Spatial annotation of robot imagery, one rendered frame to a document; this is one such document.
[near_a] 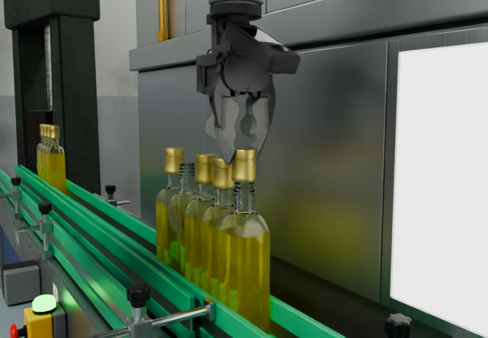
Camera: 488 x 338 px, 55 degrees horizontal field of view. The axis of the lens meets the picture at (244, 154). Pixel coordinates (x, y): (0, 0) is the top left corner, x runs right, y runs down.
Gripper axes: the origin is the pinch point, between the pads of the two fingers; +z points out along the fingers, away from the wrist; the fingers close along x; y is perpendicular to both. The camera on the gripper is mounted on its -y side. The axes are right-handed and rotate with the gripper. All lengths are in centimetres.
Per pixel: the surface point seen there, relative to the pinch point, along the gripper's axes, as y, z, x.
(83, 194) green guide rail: 99, 22, -3
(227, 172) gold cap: 4.1, 3.0, 0.2
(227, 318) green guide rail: -2.3, 21.6, 4.1
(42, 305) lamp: 43, 33, 20
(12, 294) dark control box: 69, 39, 22
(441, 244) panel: -22.4, 9.0, -12.5
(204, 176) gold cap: 10.2, 4.4, 0.7
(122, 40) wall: 342, -60, -100
